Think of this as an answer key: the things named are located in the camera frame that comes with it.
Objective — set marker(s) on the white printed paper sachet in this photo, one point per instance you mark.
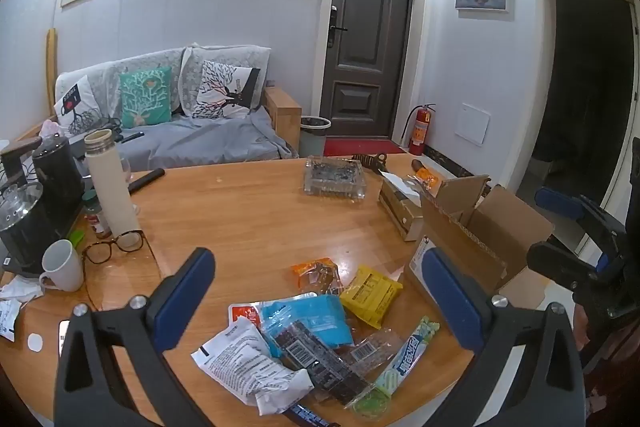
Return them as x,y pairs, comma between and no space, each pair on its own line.
9,319

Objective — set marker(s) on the white black tree print pillow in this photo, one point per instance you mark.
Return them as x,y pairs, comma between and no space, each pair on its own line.
222,89

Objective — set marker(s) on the spice jar with green lid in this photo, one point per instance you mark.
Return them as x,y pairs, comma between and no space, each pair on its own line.
97,217

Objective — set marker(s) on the orange wrapped snack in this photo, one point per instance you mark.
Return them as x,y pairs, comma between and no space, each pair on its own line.
427,176

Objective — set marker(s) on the cardboard box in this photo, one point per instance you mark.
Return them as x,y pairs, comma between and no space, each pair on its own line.
480,232

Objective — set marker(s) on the red fire extinguisher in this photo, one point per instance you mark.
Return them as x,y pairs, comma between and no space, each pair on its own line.
419,132

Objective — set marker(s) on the wooden tissue box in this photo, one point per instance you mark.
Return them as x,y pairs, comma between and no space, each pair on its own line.
400,209

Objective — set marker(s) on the blue snack packet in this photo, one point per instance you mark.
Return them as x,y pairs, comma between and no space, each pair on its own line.
315,319

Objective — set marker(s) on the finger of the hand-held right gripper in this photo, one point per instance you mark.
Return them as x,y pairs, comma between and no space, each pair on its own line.
555,262
557,199

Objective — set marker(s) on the grey covered wooden sofa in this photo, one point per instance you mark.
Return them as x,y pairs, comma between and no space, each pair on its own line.
210,142

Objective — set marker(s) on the teal coral print pillow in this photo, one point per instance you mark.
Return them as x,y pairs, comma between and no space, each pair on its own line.
145,99

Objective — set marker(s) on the long black remote control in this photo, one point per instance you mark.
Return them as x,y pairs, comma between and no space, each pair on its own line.
147,179

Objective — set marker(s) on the green white candy stick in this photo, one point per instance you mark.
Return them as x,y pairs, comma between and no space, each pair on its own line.
407,357

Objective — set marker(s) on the white printed snack packet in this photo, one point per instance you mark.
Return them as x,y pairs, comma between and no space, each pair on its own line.
240,362

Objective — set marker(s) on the clear bag of green rings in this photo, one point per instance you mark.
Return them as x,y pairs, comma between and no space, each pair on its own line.
370,404

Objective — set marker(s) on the white wall panel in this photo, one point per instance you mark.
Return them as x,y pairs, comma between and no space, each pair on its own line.
472,124

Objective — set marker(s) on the white pillow with heart print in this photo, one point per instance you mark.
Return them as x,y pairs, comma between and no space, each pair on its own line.
75,107

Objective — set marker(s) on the red doormat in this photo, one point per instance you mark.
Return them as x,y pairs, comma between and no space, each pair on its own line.
360,148

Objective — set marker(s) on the grey trash bin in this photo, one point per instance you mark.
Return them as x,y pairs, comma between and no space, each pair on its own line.
314,137

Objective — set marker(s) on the yellow snack packet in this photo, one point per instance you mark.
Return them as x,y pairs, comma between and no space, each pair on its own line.
372,294

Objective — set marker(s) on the small black remote control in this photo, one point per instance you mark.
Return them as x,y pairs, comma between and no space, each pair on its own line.
132,137

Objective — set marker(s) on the dark blue snack bar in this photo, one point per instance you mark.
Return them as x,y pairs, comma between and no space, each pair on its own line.
310,417

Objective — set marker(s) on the black hair claw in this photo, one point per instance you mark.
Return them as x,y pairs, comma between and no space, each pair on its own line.
370,161

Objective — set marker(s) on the wooden board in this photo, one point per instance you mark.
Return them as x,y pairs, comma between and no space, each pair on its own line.
51,67

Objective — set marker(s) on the black kettle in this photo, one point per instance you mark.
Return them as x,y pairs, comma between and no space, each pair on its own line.
57,177

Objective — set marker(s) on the white mug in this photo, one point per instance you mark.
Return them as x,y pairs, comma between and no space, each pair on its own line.
62,267

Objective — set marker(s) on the green plastic item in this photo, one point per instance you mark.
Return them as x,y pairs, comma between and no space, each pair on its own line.
76,239

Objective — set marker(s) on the dark brown door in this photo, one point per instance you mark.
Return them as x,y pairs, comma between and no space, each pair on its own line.
367,37

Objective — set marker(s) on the clear snack packet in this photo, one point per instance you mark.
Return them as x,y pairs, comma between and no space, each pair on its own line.
372,347

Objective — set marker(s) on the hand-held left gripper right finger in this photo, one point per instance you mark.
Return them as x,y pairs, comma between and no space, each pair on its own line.
452,302

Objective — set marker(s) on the orange snack packet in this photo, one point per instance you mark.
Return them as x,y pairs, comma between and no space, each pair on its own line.
315,274

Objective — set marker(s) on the white round sticker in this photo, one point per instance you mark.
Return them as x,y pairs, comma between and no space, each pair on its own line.
35,343

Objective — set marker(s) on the white thermos bottle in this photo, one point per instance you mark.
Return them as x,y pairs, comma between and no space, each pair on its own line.
110,187

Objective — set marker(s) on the red snack packet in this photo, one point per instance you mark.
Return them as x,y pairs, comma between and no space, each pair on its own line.
245,313

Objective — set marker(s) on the crumpled white tissue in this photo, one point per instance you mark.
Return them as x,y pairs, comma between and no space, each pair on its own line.
20,289

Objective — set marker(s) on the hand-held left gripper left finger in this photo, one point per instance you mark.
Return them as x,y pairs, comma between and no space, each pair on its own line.
185,299

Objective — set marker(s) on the glass pot with black base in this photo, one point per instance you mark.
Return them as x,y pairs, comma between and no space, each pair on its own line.
22,227

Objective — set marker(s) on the clear plastic container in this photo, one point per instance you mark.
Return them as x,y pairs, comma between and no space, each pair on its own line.
334,179

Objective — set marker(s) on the tortoiseshell eyeglasses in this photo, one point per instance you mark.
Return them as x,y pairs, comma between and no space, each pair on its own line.
102,252

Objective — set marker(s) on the dark barcode snack packet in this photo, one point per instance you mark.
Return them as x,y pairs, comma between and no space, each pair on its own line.
325,367

